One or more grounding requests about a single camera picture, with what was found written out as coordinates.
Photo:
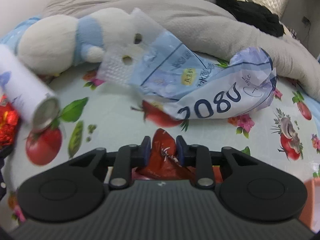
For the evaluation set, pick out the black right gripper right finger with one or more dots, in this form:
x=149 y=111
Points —
x=199 y=157

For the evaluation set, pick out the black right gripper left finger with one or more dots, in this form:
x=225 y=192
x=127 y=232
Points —
x=129 y=157

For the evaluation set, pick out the blue white plastic bag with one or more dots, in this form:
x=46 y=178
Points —
x=187 y=86

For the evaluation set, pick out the white spray can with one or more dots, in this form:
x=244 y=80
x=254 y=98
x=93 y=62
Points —
x=35 y=102

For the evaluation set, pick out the red foil snack packet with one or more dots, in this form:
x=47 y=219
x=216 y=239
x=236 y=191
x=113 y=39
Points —
x=9 y=119

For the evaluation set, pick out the pink box with white interior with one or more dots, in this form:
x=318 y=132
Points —
x=310 y=215

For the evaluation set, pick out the grey duvet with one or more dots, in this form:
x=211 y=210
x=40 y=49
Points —
x=204 y=27

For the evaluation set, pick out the white blue plush toy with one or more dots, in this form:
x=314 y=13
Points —
x=54 y=44

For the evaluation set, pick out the black clothes pile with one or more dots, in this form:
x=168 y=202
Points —
x=253 y=14

